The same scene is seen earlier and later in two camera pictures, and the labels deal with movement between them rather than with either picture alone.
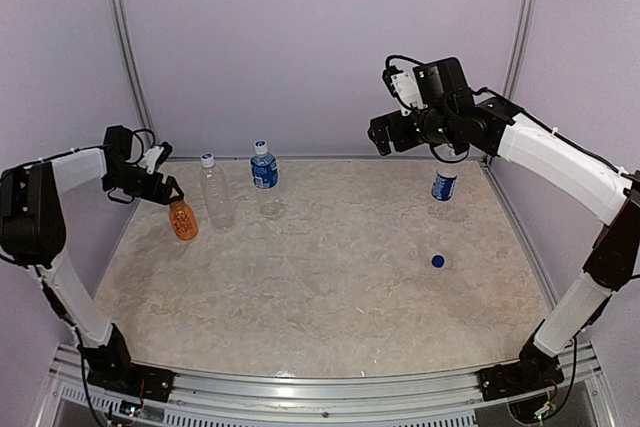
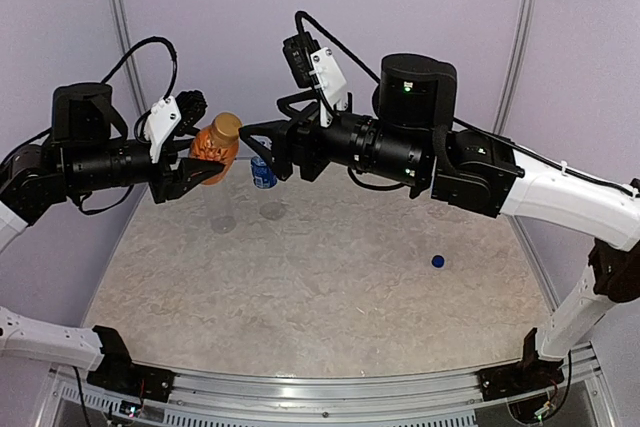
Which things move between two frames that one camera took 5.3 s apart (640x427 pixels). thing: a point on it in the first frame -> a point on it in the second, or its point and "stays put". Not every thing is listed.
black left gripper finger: (172, 183) -> (194, 170)
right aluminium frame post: (524, 28) stays put
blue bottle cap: (438, 261) stays put
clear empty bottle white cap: (217, 196) stays put
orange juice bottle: (183, 221) -> (218, 142)
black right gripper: (401, 139) -> (303, 131)
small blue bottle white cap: (264, 167) stays put
